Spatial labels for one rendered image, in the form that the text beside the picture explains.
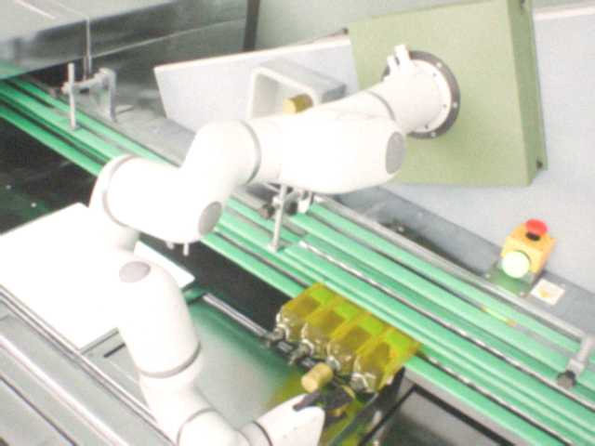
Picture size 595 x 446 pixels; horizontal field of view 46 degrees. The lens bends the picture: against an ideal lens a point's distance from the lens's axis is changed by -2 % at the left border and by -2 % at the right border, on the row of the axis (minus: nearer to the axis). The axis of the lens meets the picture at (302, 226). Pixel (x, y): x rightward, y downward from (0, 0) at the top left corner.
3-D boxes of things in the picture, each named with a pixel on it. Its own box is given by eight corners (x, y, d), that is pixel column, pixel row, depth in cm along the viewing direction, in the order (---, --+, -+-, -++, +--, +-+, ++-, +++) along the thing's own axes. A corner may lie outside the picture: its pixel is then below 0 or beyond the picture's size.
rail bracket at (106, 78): (121, 107, 183) (48, 132, 167) (122, 45, 173) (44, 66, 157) (134, 113, 181) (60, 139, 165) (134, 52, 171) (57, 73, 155)
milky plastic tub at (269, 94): (266, 148, 160) (241, 160, 154) (278, 55, 148) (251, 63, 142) (327, 178, 153) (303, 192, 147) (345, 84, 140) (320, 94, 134)
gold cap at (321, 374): (314, 360, 122) (298, 373, 119) (330, 363, 120) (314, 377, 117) (319, 378, 123) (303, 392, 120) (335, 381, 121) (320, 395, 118)
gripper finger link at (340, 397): (322, 417, 110) (353, 401, 114) (324, 404, 109) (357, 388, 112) (310, 403, 112) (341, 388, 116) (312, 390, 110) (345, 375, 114)
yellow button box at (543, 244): (510, 251, 132) (495, 267, 127) (523, 218, 128) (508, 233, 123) (545, 268, 129) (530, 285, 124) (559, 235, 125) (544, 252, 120)
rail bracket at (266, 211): (290, 231, 147) (251, 255, 138) (301, 161, 138) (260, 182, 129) (301, 237, 146) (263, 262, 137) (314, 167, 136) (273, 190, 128)
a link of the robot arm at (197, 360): (211, 346, 86) (248, 449, 98) (162, 298, 95) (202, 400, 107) (152, 385, 83) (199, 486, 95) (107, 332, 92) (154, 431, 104)
